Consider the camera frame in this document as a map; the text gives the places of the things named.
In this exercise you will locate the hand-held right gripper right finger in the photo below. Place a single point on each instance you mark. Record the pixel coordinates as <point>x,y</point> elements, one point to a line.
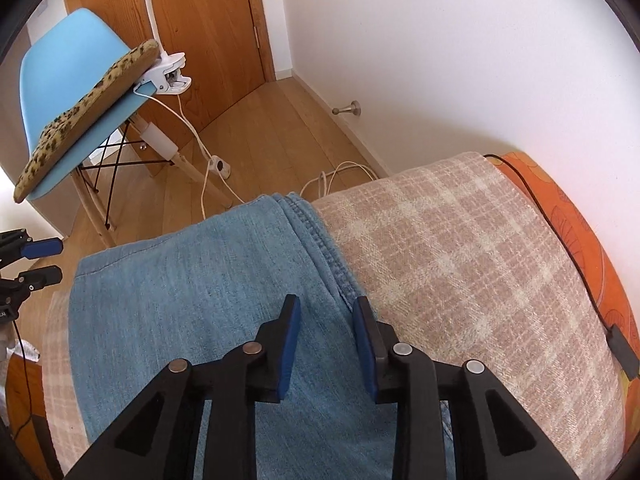
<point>364,352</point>

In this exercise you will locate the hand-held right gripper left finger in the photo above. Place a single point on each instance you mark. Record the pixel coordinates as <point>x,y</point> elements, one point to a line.
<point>290,347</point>

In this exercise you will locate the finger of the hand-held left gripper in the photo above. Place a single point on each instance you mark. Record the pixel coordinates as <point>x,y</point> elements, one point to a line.
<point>42,248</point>
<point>41,278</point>

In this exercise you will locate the blue denim pants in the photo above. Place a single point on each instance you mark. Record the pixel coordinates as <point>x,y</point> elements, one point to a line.
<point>175,310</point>

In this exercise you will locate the leopard print cushion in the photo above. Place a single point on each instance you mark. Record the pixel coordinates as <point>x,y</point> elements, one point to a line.
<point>75,115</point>

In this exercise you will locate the beige plaid blanket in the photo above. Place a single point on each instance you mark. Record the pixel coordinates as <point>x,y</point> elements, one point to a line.
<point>475,260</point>

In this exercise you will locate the blue chair with wooden legs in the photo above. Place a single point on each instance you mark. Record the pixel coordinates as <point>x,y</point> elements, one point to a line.
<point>65,60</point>

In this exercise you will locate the white clamp gooseneck holder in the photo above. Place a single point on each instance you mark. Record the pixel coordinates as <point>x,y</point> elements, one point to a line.
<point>167,72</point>

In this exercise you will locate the metal door stop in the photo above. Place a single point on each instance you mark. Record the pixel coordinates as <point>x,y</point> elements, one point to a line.
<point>350,108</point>

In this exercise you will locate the orange leaf-print sheet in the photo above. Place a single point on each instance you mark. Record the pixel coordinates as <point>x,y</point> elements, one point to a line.
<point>575,220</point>

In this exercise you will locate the wooden door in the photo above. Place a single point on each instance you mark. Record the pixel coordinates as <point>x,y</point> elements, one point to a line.
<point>210,20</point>

